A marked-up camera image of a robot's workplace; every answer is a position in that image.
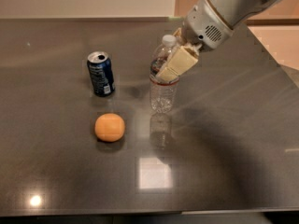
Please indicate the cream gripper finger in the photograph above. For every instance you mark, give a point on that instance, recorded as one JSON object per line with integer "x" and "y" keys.
{"x": 180, "y": 61}
{"x": 177, "y": 35}

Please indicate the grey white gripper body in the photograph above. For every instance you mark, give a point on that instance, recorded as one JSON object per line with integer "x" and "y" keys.
{"x": 204, "y": 27}

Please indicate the clear plastic water bottle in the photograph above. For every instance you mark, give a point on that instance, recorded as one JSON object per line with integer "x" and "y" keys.
{"x": 162, "y": 94}

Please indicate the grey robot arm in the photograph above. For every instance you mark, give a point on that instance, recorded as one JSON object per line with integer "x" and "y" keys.
{"x": 236, "y": 11}

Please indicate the blue pepsi can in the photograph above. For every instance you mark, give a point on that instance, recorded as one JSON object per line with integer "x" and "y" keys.
{"x": 100, "y": 70}

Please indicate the orange fruit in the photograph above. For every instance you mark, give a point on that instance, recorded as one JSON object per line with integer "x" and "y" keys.
{"x": 109, "y": 127}

